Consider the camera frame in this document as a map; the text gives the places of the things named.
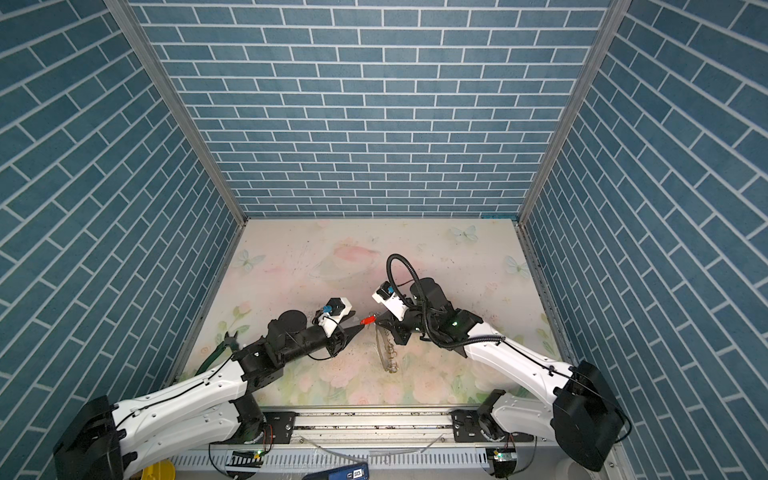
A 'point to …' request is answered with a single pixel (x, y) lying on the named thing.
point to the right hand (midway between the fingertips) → (381, 321)
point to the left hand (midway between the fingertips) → (364, 323)
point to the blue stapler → (353, 472)
